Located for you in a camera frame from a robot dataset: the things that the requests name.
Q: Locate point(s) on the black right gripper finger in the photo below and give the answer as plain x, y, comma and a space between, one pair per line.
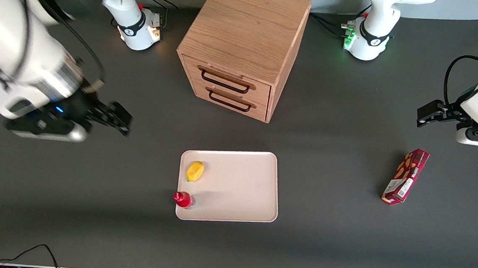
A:
120, 115
113, 124

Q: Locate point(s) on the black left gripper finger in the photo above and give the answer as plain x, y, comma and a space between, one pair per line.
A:
433, 107
431, 121

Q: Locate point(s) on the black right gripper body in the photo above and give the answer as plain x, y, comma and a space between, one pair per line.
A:
82, 106

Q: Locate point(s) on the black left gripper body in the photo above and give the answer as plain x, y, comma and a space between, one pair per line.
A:
452, 112

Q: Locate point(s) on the small red coke bottle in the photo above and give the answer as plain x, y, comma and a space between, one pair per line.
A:
182, 199

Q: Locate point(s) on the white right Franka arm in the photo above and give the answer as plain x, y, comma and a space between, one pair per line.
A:
17, 51

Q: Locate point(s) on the beige plastic tray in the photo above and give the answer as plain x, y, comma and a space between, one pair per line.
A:
239, 193

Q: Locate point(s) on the red snack box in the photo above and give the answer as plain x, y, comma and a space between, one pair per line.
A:
406, 176

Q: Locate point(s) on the yellow lemon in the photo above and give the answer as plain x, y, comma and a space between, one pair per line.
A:
195, 171

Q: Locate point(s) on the wooden drawer front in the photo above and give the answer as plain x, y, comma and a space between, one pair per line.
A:
232, 108
230, 75

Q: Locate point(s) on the wooden drawer cabinet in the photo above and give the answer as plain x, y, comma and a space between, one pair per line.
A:
242, 25

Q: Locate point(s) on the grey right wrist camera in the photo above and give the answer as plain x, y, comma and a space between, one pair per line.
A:
50, 130

